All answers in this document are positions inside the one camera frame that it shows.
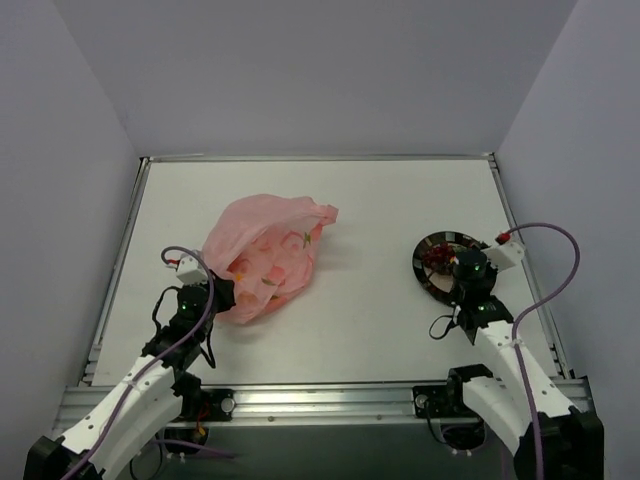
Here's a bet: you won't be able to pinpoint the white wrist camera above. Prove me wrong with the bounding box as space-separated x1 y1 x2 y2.
483 233 525 272
165 253 208 285

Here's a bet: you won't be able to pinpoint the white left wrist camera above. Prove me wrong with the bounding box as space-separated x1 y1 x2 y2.
165 253 208 285

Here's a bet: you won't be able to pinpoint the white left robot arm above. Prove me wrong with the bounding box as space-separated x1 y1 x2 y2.
23 277 235 479

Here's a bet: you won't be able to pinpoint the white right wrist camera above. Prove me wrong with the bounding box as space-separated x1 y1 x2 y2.
483 233 525 272

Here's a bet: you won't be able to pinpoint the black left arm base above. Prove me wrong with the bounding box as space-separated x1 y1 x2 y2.
163 388 236 445

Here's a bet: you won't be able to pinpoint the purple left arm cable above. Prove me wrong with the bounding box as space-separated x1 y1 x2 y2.
49 245 235 480

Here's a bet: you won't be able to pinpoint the dark red fake grapes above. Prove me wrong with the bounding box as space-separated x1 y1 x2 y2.
422 243 458 269

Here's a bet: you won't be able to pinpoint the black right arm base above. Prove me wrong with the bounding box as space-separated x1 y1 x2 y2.
412 384 488 455

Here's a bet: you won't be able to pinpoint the aluminium front rail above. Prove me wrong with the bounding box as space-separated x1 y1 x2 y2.
53 379 595 431

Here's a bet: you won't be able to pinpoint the pink plastic bag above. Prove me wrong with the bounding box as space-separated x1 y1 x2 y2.
202 194 339 325

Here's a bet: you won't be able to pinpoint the black rimmed round plate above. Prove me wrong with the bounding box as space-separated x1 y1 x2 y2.
412 230 489 306

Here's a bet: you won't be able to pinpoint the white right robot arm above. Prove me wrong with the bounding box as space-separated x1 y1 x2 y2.
443 249 605 479

